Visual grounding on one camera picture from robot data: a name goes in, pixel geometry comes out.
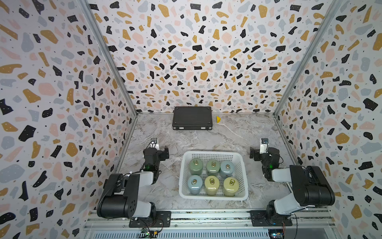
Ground blue-grey tea canister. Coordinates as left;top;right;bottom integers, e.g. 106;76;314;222
219;160;235;178

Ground green tea canister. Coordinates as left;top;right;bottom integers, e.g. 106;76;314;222
189;158;204;175
206;159;220;176

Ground yellow-green canister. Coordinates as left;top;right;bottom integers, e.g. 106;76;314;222
223;177;240;197
205;175;220;196

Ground blue tea canister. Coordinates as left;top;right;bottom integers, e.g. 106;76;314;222
188;175;203;195

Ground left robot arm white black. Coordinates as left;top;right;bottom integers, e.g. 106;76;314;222
96;147;170;221

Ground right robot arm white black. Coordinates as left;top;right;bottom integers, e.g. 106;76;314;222
250;144;335;220

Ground white plastic basket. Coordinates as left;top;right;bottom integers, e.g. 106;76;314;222
179;151;249;201

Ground black briefcase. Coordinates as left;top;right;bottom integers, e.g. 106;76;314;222
172;107;213;130

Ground circuit board right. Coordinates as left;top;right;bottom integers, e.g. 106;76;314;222
268;229;284;239

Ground circuit board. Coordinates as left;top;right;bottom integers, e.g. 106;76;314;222
268;229;284;239
139;229;161;239

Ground circuit board left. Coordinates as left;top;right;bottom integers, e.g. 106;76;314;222
139;229;161;239

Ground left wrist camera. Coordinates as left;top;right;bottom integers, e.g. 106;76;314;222
149;138;159;150

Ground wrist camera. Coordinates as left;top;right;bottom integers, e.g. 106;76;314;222
260;138;269;154
149;138;159;150

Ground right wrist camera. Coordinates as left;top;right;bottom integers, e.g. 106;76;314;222
260;138;269;154

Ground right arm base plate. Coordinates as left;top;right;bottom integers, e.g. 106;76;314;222
249;210;292;227

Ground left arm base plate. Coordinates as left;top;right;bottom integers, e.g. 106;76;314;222
129;211;172;229

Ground aluminium rail frame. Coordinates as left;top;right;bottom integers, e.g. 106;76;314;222
84;209;341;239

